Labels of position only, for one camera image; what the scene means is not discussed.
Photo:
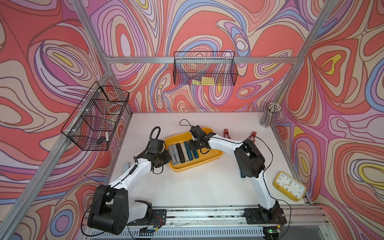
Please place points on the black wire basket left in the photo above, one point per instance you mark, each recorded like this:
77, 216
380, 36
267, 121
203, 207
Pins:
93, 123

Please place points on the yellow storage tray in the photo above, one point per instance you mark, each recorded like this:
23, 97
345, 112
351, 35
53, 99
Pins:
205, 155

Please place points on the aluminium frame post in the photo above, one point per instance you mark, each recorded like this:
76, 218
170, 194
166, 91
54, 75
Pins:
108, 76

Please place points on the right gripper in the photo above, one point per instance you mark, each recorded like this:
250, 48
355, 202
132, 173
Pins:
191, 146

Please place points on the beige pruning pliers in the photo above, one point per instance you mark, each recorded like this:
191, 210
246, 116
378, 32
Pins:
184, 150

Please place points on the cup of metal rods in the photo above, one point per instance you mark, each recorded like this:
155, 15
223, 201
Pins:
270, 114

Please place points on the red pruning pliers left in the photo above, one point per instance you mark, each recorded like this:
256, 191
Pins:
226, 134

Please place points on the aluminium rail base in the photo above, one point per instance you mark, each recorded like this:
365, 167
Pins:
300, 222

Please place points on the black wire basket back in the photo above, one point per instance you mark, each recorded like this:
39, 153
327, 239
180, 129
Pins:
192, 65

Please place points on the yellow dial object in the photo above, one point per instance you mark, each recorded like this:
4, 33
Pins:
289, 186

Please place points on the teal pruning pliers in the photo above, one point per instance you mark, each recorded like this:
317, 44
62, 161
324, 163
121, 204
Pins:
188, 150

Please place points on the grey pruning pliers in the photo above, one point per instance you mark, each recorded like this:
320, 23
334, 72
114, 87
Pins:
172, 154
176, 154

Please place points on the black wire basket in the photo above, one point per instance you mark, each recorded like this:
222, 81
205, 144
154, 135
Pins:
93, 123
192, 65

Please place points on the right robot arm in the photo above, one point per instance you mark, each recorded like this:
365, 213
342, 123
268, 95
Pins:
250, 161

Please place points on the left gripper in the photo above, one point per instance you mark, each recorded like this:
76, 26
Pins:
168, 158

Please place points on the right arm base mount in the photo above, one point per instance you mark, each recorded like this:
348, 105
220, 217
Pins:
260, 215

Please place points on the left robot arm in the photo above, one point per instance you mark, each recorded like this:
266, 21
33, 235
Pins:
111, 210

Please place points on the yellow sticky notes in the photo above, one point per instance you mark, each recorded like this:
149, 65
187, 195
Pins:
204, 81

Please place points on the red pruning pliers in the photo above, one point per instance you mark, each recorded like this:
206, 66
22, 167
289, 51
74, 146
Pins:
226, 134
253, 136

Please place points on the red pruning pliers right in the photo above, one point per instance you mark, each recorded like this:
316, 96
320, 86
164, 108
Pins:
253, 136

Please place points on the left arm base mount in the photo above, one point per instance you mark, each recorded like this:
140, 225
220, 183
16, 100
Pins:
142, 213

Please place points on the black pruning pliers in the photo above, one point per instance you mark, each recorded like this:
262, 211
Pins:
180, 153

